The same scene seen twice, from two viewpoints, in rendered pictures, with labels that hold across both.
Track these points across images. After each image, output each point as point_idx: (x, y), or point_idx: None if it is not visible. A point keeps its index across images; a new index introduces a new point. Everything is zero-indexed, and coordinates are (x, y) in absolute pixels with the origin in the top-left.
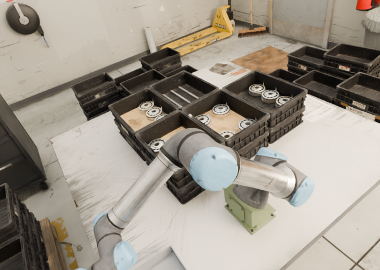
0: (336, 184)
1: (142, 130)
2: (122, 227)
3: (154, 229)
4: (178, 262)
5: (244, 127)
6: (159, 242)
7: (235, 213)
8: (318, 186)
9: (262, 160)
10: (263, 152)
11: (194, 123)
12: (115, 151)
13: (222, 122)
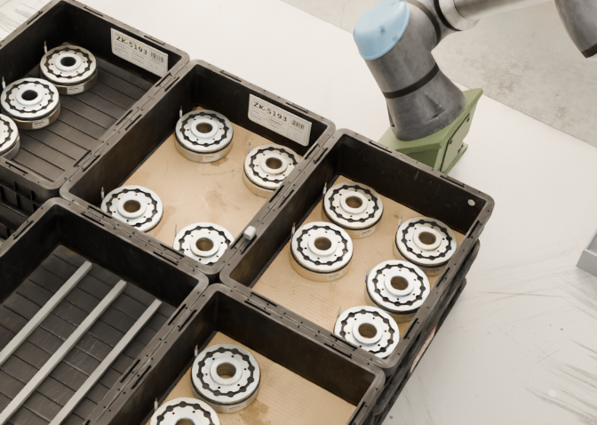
0: (284, 36)
1: (365, 353)
2: None
3: (554, 323)
4: (593, 247)
5: (223, 133)
6: (576, 300)
7: (448, 164)
8: (299, 61)
9: (413, 28)
10: (401, 20)
11: (275, 220)
12: None
13: (187, 205)
